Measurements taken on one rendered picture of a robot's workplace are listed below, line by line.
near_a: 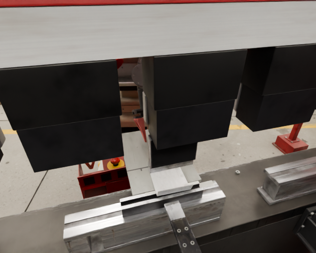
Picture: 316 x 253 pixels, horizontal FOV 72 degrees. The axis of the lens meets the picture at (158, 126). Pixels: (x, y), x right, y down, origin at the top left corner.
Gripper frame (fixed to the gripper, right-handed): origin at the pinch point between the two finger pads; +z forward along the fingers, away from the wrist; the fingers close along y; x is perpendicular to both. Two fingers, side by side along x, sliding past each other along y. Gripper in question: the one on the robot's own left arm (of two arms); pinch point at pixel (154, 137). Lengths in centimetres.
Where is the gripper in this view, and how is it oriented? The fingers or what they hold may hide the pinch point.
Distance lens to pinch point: 65.3
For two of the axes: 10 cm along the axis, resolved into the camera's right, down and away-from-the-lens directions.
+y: 9.6, -1.5, 2.3
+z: 1.4, 9.9, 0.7
